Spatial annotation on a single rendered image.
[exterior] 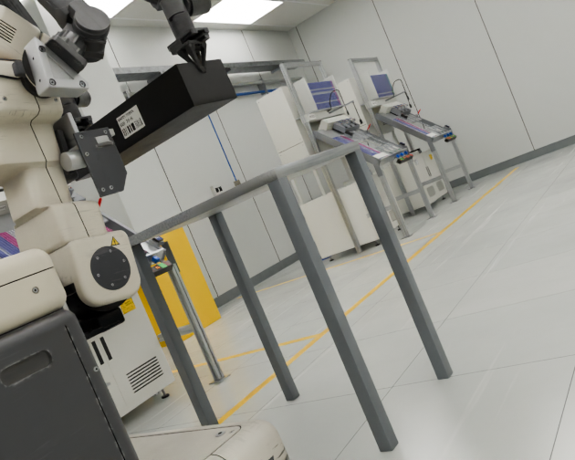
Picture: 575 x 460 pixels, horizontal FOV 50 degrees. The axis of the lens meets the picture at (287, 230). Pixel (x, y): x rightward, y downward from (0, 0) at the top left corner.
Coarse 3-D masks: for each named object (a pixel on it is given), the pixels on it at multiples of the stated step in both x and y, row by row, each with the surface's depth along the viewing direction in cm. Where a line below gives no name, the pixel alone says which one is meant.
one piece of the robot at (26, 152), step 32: (0, 64) 131; (0, 96) 129; (32, 96) 135; (0, 128) 134; (32, 128) 139; (0, 160) 132; (32, 160) 137; (32, 192) 137; (64, 192) 142; (32, 224) 142; (64, 224) 135; (96, 224) 141; (64, 256) 137; (96, 256) 138; (128, 256) 145; (96, 288) 136; (128, 288) 142
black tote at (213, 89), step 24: (168, 72) 152; (192, 72) 153; (216, 72) 160; (144, 96) 159; (168, 96) 155; (192, 96) 151; (216, 96) 158; (120, 120) 167; (144, 120) 162; (168, 120) 157; (192, 120) 169; (120, 144) 170; (144, 144) 174
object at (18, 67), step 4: (24, 52) 129; (24, 56) 129; (24, 60) 129; (12, 64) 128; (16, 64) 128; (20, 64) 128; (24, 64) 129; (28, 64) 129; (16, 68) 127; (20, 68) 128; (24, 68) 128; (28, 68) 129; (16, 72) 128; (20, 72) 128; (24, 72) 128; (28, 72) 129; (16, 76) 128; (20, 76) 129; (24, 76) 129; (28, 76) 129; (32, 76) 129; (32, 80) 129
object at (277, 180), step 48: (240, 192) 165; (288, 192) 158; (144, 240) 196; (384, 240) 191; (144, 288) 200; (240, 288) 233; (336, 336) 160; (432, 336) 191; (192, 384) 200; (288, 384) 233; (384, 432) 160
